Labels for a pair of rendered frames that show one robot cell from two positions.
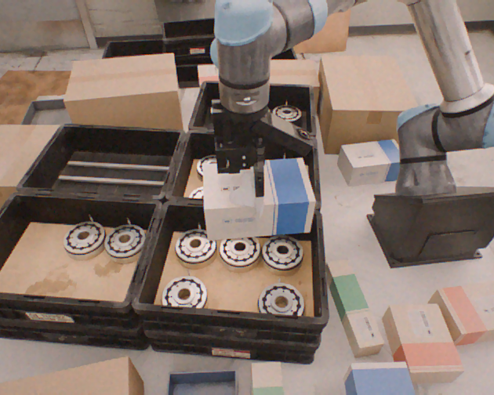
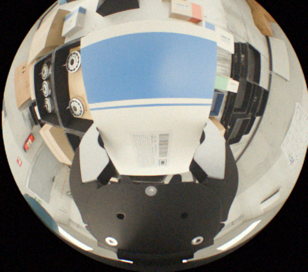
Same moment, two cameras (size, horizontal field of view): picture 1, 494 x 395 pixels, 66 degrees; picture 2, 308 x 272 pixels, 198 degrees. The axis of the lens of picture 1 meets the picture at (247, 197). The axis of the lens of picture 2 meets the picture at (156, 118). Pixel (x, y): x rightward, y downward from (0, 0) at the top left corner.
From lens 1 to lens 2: 0.67 m
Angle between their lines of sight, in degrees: 56
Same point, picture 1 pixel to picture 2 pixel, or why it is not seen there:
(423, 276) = not seen: outside the picture
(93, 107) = (70, 156)
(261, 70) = not seen: outside the picture
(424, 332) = (186, 7)
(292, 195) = (199, 67)
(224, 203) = (186, 161)
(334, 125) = (51, 43)
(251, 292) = not seen: hidden behind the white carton
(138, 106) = (61, 141)
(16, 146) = not seen: hidden behind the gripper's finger
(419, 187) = not seen: outside the picture
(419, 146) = not seen: outside the picture
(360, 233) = (113, 18)
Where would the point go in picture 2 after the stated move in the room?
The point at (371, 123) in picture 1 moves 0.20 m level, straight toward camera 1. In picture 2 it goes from (55, 26) to (71, 22)
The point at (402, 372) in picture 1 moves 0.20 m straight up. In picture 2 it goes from (206, 24) to (233, 14)
